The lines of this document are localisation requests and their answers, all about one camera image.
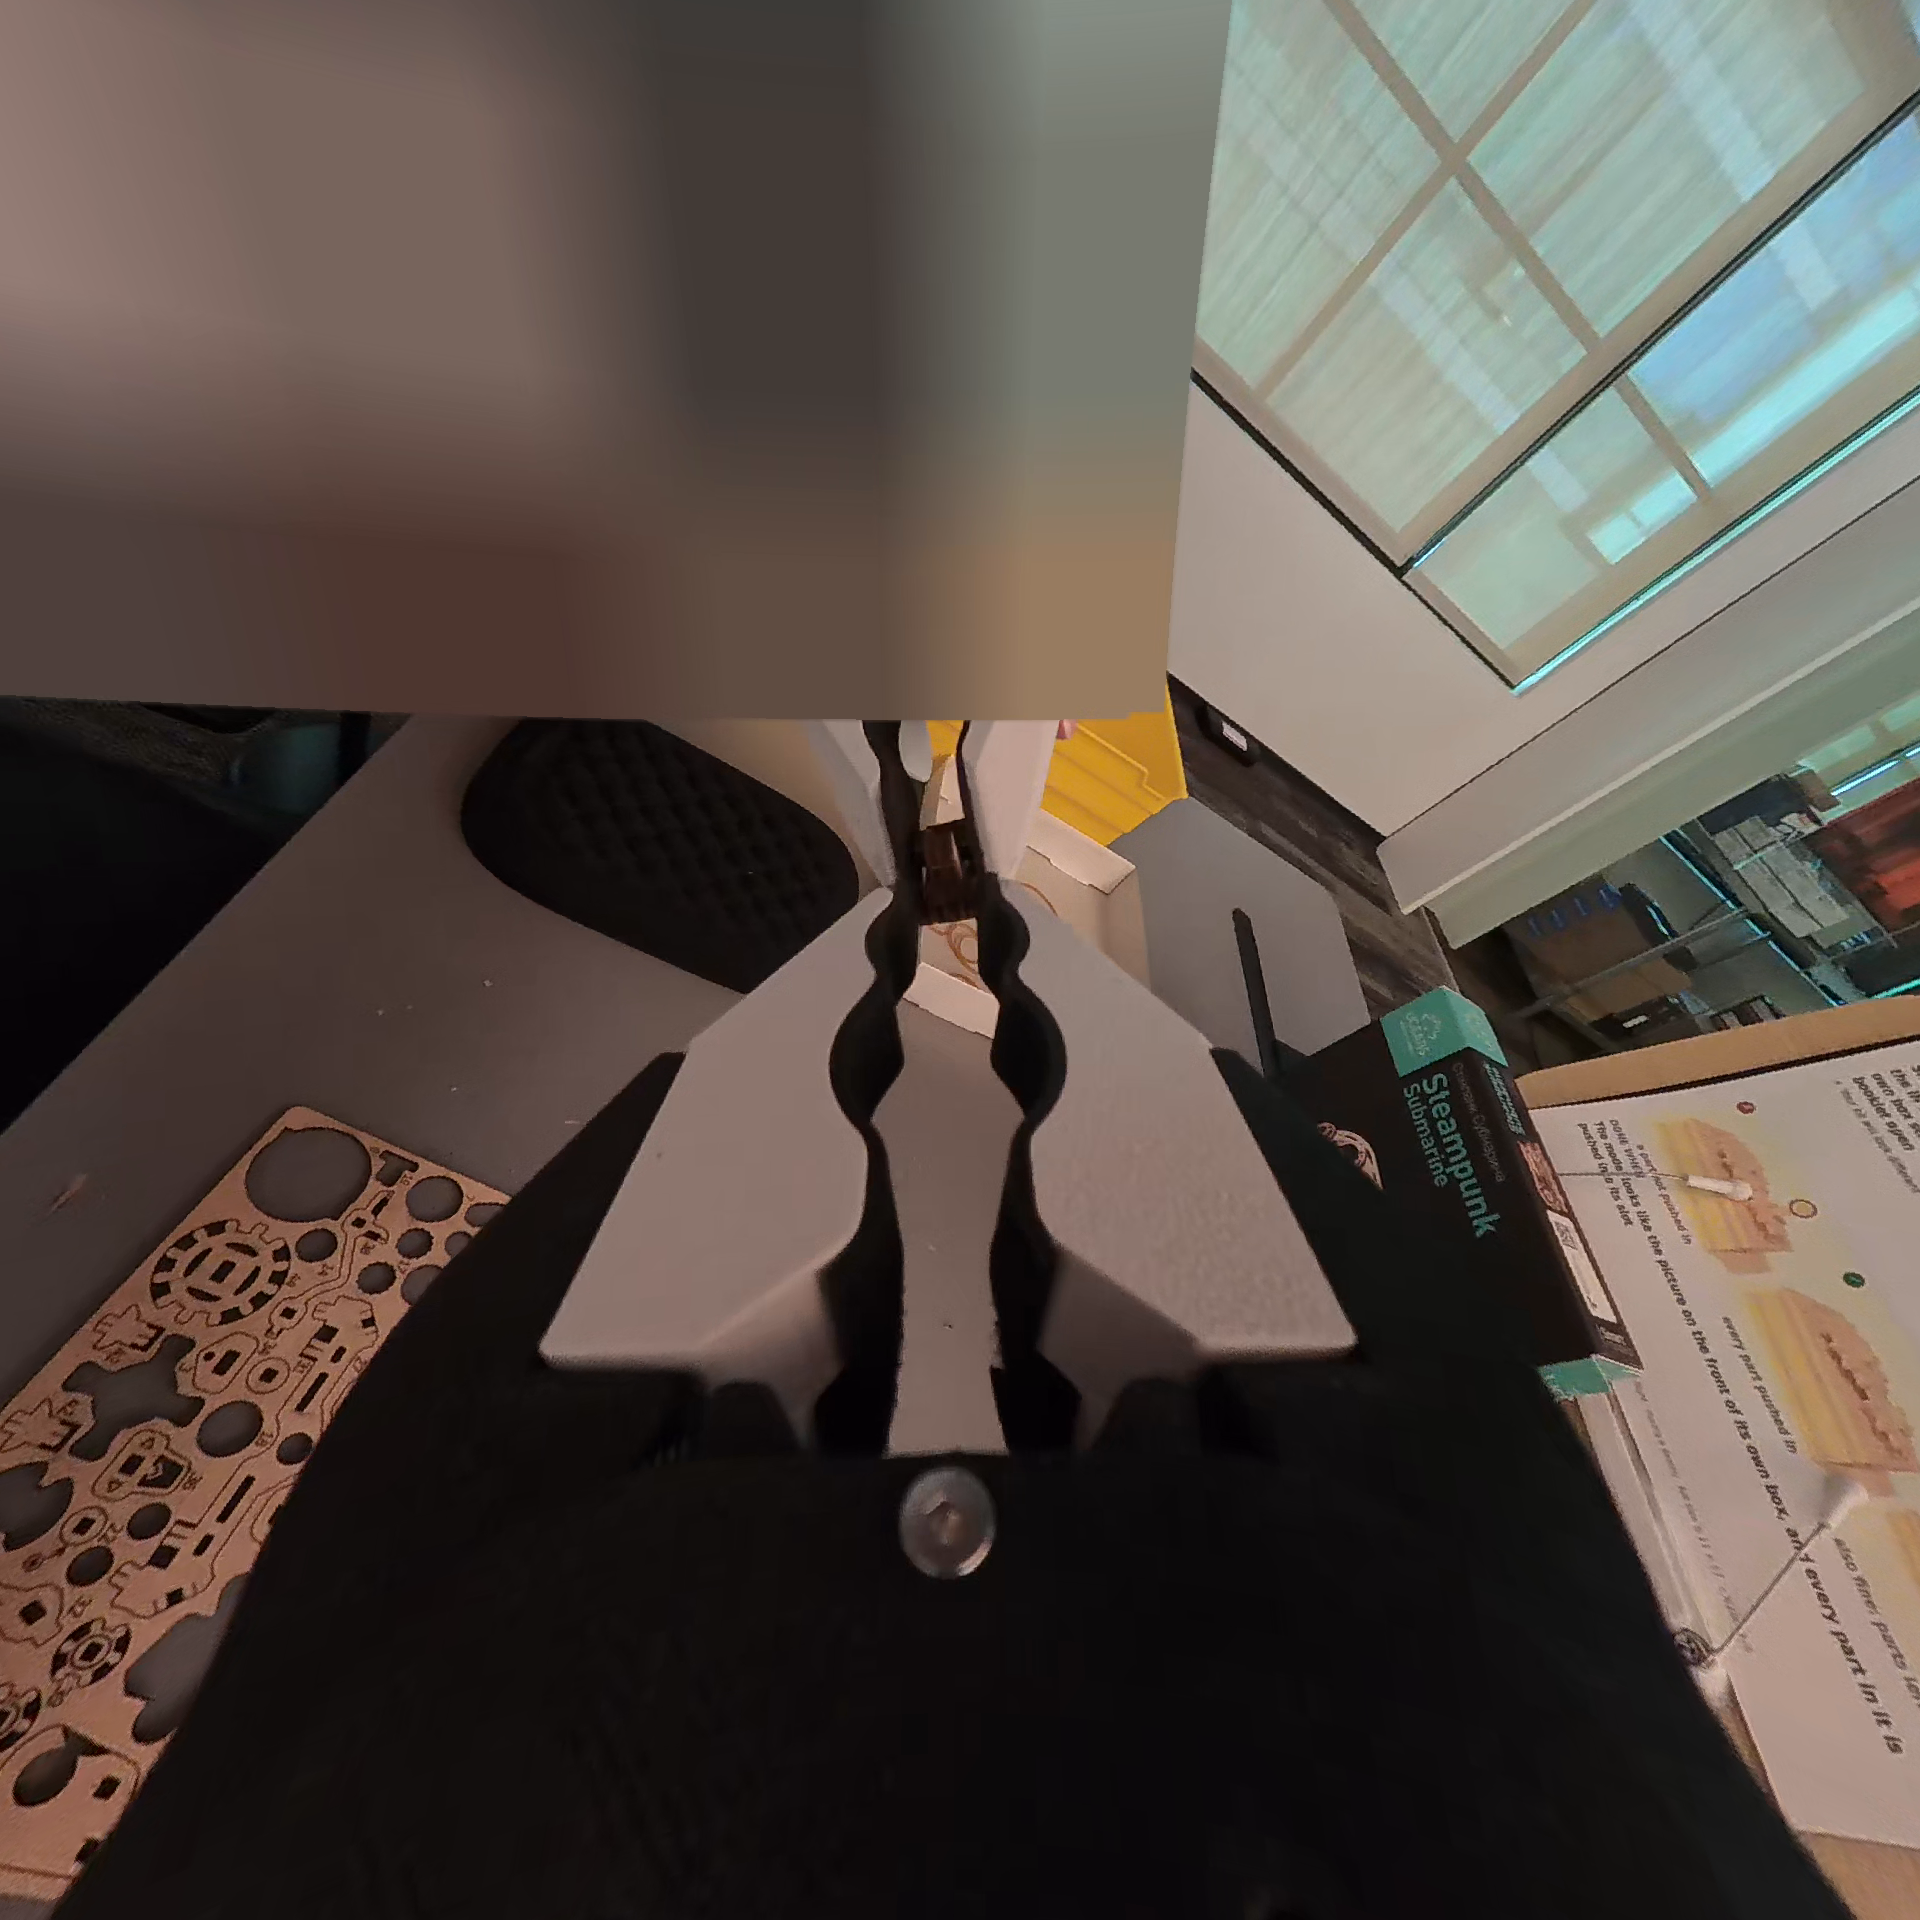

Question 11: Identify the white open box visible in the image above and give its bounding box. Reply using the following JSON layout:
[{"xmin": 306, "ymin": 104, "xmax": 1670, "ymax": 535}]
[{"xmin": 895, "ymin": 831, "xmax": 1144, "ymax": 1041}]

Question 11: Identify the grey metal bookend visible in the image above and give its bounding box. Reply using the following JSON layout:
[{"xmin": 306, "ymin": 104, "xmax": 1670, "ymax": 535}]
[{"xmin": 1112, "ymin": 792, "xmax": 1368, "ymax": 1057}]

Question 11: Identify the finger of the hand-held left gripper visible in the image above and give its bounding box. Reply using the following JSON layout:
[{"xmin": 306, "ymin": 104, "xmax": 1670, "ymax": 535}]
[
  {"xmin": 948, "ymin": 720, "xmax": 1063, "ymax": 889},
  {"xmin": 814, "ymin": 720, "xmax": 924, "ymax": 903}
]

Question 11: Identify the yellow box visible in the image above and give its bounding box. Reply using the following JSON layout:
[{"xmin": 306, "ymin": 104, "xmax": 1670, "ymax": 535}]
[{"xmin": 1040, "ymin": 712, "xmax": 1189, "ymax": 859}]

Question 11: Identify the printed instruction sheet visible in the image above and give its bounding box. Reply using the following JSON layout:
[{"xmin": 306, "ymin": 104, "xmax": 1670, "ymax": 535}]
[{"xmin": 1516, "ymin": 1031, "xmax": 1920, "ymax": 1850}]

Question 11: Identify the large gridded window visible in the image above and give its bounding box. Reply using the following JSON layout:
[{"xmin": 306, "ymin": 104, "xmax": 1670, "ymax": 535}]
[{"xmin": 1190, "ymin": 0, "xmax": 1920, "ymax": 695}]

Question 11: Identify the laser-cut wooden parts sheet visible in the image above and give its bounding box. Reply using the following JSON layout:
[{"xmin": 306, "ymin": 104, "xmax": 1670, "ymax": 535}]
[{"xmin": 0, "ymin": 1104, "xmax": 514, "ymax": 1888}]

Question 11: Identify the black and teal model box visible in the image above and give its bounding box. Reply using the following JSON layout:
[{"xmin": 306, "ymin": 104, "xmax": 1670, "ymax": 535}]
[{"xmin": 1302, "ymin": 985, "xmax": 1648, "ymax": 1409}]

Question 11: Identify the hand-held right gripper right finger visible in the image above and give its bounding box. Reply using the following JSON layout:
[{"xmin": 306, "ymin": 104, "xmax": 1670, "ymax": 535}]
[{"xmin": 978, "ymin": 880, "xmax": 1363, "ymax": 1370}]

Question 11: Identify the storage shelving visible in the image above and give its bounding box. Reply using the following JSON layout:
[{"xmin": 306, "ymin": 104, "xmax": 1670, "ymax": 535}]
[{"xmin": 1437, "ymin": 731, "xmax": 1920, "ymax": 1057}]

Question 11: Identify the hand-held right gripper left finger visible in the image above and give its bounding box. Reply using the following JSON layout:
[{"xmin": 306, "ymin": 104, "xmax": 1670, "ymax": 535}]
[{"xmin": 538, "ymin": 883, "xmax": 924, "ymax": 1377}]

